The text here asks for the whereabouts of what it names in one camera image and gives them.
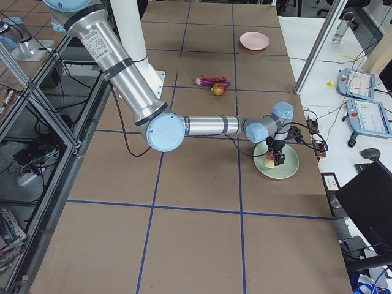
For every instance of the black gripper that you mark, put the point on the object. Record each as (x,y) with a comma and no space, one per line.
(278,144)

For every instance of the yellow pink peach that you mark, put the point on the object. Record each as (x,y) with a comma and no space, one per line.
(269,160)

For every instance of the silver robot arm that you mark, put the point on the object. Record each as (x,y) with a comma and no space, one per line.
(122,60)

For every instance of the light green plate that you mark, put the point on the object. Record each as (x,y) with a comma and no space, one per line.
(283,171)

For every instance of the orange terminal block strip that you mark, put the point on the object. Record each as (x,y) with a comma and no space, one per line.
(318,144)

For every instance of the white label card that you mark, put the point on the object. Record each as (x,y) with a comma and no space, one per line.
(331,183)

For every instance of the red yellow pomegranate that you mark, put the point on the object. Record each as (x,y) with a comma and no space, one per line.
(218,89)

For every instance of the red chili pepper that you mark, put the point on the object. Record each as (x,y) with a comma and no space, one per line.
(218,79)

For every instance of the lower blue teach pendant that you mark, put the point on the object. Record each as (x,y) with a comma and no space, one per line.
(368,118)

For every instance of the blue teach pendant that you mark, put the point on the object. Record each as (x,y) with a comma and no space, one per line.
(356,84)
(368,118)

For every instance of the black computer mouse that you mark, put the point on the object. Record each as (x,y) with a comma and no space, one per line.
(372,154)

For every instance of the black monitor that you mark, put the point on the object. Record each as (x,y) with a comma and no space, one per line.
(366,199)

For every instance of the purple eggplant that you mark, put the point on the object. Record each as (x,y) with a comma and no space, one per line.
(210,82)

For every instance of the upper blue teach pendant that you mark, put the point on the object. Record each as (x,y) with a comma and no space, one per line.
(356,84)

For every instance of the pink plate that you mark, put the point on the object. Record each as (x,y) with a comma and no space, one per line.
(254,41)

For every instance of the clear water bottle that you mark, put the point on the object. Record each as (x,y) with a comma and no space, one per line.
(343,27)

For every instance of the white power strip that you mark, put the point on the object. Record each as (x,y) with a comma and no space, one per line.
(25,178)

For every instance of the stack of books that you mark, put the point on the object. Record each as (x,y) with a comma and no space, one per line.
(13,239)

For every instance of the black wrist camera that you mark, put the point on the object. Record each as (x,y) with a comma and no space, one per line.
(295,134)

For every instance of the aluminium frame post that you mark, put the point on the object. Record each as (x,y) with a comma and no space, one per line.
(334,13)

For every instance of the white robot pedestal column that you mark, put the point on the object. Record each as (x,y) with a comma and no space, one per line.
(128,23)

